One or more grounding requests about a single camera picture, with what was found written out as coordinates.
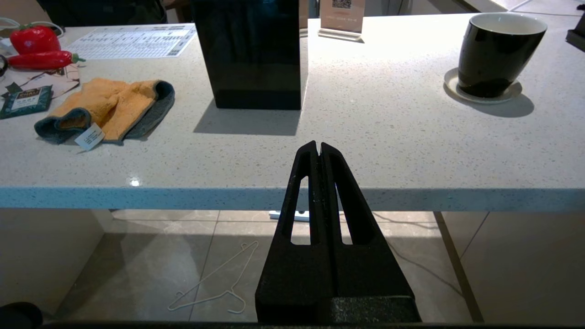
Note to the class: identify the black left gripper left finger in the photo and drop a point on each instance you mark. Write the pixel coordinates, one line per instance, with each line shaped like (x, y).
(292, 274)

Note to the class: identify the white power strip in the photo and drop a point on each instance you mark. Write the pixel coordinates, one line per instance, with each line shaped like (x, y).
(279, 215)

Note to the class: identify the white printed paper sheet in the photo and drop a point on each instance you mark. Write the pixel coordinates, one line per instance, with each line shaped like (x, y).
(132, 41)

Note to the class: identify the person in black shirt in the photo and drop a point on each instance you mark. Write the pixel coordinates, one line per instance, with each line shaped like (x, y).
(105, 11)

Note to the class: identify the black compartment sachet box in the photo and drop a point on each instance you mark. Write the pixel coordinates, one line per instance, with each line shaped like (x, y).
(581, 23)

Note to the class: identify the black cube tissue box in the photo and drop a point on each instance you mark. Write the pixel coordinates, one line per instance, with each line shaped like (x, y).
(251, 55)

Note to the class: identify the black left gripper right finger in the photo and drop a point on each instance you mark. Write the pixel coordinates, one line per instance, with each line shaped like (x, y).
(365, 274)

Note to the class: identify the beige patterned card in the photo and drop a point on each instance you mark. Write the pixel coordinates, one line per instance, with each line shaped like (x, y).
(59, 80)

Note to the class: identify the white round saucer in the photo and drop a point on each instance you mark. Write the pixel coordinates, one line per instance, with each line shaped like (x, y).
(452, 87)

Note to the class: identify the orange grey cleaning cloth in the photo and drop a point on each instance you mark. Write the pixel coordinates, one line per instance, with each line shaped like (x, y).
(114, 105)

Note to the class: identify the red chili pepper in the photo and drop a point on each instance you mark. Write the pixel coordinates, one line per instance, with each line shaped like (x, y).
(41, 60)

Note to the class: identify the QR code sign stand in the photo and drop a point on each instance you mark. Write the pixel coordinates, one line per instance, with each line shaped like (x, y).
(340, 23)

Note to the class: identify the dark green tea sachet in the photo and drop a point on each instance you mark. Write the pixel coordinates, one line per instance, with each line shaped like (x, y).
(25, 100)

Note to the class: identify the black mug white inside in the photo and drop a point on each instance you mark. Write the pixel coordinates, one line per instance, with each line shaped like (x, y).
(493, 55)

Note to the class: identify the red bell pepper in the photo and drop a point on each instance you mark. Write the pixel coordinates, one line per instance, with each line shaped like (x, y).
(34, 40)

